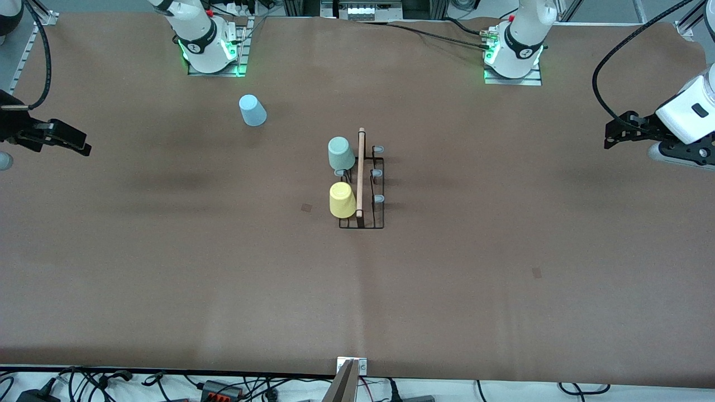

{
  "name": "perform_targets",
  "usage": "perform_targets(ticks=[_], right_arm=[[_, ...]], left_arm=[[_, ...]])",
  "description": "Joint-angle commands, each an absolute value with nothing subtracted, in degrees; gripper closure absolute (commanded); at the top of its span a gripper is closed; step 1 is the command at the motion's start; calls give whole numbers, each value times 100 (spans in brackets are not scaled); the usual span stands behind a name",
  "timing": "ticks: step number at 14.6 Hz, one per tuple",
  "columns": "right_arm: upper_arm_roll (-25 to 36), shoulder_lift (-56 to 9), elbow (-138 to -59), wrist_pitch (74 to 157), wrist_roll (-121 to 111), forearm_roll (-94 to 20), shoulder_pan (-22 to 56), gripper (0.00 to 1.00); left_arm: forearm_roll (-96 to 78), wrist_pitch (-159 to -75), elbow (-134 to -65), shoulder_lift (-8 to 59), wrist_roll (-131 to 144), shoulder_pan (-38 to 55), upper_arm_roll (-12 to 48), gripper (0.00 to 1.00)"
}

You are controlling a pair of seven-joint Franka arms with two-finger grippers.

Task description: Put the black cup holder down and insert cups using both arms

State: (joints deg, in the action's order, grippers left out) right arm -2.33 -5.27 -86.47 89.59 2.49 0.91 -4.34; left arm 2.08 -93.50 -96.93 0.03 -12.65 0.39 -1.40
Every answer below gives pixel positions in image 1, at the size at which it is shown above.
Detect mint green plastic cup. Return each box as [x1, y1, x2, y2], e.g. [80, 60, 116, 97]
[327, 136, 356, 171]

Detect yellow plastic cup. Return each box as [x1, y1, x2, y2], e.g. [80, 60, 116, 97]
[329, 181, 357, 219]

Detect black wire cup holder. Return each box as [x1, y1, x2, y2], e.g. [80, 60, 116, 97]
[333, 127, 386, 230]

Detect light blue plastic cup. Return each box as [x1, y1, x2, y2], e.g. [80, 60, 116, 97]
[239, 94, 268, 127]

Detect white power strip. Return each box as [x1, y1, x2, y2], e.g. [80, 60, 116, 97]
[221, 0, 260, 17]

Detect brown table mat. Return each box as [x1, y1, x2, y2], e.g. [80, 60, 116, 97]
[0, 11, 709, 390]

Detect black power adapter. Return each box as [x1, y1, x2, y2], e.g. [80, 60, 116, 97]
[16, 385, 61, 402]

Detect black orange connector block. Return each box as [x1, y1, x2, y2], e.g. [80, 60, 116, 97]
[200, 380, 245, 400]

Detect control box with white connectors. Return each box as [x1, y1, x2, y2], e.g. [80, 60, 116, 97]
[320, 0, 404, 22]

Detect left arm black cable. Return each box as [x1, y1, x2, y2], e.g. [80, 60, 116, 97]
[592, 0, 699, 125]

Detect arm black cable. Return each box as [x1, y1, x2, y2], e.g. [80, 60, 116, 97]
[592, 0, 699, 125]
[22, 0, 52, 111]

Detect perforated metal rail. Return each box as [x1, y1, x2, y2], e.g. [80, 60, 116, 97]
[0, 25, 42, 121]

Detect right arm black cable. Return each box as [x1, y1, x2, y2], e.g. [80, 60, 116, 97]
[22, 0, 52, 111]

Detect aluminium frame extrusion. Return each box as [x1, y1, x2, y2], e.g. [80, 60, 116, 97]
[25, 0, 59, 27]
[673, 0, 715, 40]

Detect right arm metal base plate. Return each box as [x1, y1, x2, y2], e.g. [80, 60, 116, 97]
[187, 16, 249, 78]

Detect black cable across mat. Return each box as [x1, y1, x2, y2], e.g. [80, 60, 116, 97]
[357, 20, 493, 52]

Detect tangled black cable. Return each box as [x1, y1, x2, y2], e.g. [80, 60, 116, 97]
[56, 366, 168, 402]

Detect small metal bracket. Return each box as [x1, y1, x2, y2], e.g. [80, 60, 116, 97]
[336, 357, 369, 376]

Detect aluminium camera mount profile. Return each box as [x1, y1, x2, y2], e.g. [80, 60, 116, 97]
[321, 357, 361, 402]

